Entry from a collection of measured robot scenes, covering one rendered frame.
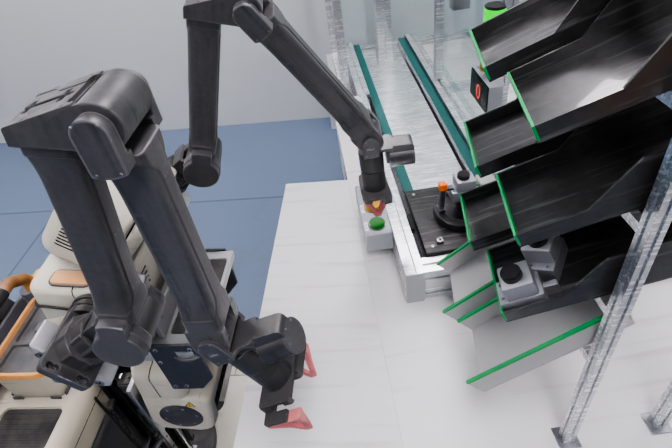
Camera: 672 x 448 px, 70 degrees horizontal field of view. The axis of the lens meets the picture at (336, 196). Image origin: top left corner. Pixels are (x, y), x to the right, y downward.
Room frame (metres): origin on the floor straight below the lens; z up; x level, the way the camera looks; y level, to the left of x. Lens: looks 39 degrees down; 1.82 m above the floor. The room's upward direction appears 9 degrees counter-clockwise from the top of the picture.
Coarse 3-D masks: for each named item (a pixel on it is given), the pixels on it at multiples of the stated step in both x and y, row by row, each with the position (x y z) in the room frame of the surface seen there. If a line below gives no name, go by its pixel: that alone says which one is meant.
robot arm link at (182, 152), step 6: (180, 150) 0.92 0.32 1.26; (186, 150) 0.92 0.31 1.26; (216, 150) 0.91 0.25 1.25; (174, 156) 0.92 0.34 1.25; (180, 156) 0.90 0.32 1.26; (186, 156) 0.90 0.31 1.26; (216, 156) 0.89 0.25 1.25; (174, 162) 0.90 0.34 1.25; (180, 162) 0.89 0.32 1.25; (174, 168) 0.89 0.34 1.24; (180, 168) 0.89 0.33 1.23
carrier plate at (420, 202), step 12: (408, 192) 1.01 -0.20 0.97; (420, 192) 1.00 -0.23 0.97; (432, 192) 0.99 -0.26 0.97; (408, 204) 0.97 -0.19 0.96; (420, 204) 0.95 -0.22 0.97; (432, 204) 0.94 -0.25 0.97; (420, 216) 0.91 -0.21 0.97; (432, 216) 0.90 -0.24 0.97; (420, 228) 0.86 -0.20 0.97; (432, 228) 0.86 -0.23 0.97; (444, 228) 0.85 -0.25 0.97; (420, 240) 0.83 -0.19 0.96; (432, 240) 0.81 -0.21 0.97; (444, 240) 0.81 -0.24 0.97; (456, 240) 0.80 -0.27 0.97; (432, 252) 0.78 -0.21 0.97; (444, 252) 0.78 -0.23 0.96
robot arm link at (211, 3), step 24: (192, 0) 0.83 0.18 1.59; (216, 0) 0.81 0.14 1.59; (240, 0) 0.81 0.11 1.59; (192, 24) 0.83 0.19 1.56; (216, 24) 0.83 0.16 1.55; (192, 48) 0.84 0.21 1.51; (216, 48) 0.84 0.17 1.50; (192, 72) 0.85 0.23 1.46; (216, 72) 0.85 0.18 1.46; (192, 96) 0.86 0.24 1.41; (216, 96) 0.86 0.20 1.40; (192, 120) 0.87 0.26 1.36; (216, 120) 0.88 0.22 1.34; (192, 144) 0.87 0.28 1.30; (216, 144) 0.89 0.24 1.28; (192, 168) 0.86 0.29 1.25; (216, 168) 0.86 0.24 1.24
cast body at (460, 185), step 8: (456, 176) 0.90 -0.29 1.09; (464, 176) 0.89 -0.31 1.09; (472, 176) 0.89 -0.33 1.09; (448, 184) 0.91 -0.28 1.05; (456, 184) 0.88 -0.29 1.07; (464, 184) 0.88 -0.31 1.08; (472, 184) 0.88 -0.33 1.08; (448, 192) 0.91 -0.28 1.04; (456, 192) 0.88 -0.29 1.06; (456, 200) 0.87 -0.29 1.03
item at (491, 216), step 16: (528, 160) 0.67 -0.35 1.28; (464, 192) 0.69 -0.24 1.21; (480, 192) 0.69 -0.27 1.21; (496, 192) 0.68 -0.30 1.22; (464, 208) 0.66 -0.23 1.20; (480, 208) 0.65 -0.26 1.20; (496, 208) 0.64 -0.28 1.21; (480, 224) 0.62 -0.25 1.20; (496, 224) 0.60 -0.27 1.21; (480, 240) 0.56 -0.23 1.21; (496, 240) 0.56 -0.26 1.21
